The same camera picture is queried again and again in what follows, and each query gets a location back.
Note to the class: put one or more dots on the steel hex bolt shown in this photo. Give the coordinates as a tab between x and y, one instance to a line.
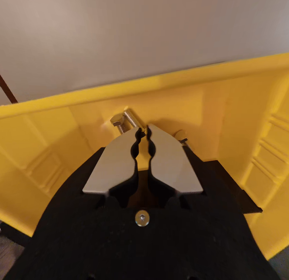
133	119
117	121
179	134

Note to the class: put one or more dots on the yellow plastic bin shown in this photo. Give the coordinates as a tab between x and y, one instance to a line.
203	117

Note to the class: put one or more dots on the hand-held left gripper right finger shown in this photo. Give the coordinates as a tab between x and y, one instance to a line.
176	169

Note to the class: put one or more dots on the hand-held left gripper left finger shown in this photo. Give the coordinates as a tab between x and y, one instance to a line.
110	169

